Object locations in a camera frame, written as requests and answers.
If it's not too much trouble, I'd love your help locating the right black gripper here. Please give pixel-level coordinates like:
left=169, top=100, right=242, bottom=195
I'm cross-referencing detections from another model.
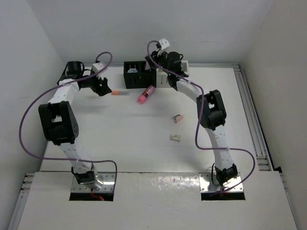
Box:
left=146, top=48, right=172, bottom=76

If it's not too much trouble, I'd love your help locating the orange cap marker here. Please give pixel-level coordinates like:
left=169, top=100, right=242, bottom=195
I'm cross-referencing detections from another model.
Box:
left=111, top=91, right=130, bottom=96

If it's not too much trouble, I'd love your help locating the black slotted container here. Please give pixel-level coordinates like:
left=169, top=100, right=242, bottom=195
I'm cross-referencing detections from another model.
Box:
left=123, top=61, right=156, bottom=89

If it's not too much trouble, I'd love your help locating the blue cap glue stick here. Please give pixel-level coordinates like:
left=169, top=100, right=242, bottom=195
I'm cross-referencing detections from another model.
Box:
left=127, top=68, right=138, bottom=73

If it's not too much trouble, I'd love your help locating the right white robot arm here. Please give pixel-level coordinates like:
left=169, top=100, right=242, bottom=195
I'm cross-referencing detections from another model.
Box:
left=145, top=51, right=238, bottom=186

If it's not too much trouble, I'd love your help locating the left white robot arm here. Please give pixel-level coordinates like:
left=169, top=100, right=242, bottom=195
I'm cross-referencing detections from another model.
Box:
left=38, top=61, right=112, bottom=191

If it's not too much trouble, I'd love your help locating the white slotted container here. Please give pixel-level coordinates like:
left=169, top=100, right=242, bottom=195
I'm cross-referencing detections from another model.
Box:
left=155, top=60, right=190, bottom=89

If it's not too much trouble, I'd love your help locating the pink crayon tube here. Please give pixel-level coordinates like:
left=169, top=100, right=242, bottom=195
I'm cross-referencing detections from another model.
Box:
left=137, top=85, right=156, bottom=104

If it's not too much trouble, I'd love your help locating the pink mini stapler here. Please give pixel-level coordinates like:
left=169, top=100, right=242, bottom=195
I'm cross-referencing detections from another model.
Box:
left=172, top=114, right=184, bottom=124

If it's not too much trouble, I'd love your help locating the small eraser box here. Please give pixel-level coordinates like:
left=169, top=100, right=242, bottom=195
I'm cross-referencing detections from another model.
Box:
left=170, top=134, right=181, bottom=142

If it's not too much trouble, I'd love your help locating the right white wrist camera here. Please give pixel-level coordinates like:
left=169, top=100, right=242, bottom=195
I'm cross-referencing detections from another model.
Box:
left=156, top=38, right=170, bottom=52

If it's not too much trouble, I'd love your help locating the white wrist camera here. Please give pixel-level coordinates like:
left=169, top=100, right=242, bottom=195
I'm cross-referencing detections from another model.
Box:
left=156, top=38, right=170, bottom=52
left=92, top=62, right=106, bottom=79

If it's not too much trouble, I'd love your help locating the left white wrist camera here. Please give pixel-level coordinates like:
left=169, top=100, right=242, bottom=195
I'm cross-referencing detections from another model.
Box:
left=92, top=62, right=106, bottom=79

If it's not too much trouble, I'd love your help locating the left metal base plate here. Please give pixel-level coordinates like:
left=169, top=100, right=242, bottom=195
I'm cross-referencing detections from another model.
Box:
left=71, top=173, right=115, bottom=193

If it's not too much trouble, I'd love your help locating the metal base plate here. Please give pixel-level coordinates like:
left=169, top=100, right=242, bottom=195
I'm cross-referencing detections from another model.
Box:
left=71, top=173, right=115, bottom=193
left=199, top=172, right=244, bottom=193

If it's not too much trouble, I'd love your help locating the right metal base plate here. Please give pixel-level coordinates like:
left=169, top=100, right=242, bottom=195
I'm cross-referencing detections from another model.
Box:
left=199, top=172, right=244, bottom=193

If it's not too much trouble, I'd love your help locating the right aluminium frame rail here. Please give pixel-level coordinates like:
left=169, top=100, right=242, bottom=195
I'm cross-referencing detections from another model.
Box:
left=234, top=65, right=274, bottom=171

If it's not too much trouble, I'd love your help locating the aluminium frame rail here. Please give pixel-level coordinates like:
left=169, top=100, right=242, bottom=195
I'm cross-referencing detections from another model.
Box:
left=234, top=65, right=274, bottom=171
left=7, top=173, right=35, bottom=230

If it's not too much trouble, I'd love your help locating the left aluminium frame rail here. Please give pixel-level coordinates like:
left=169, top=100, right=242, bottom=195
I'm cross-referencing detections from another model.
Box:
left=7, top=173, right=35, bottom=230

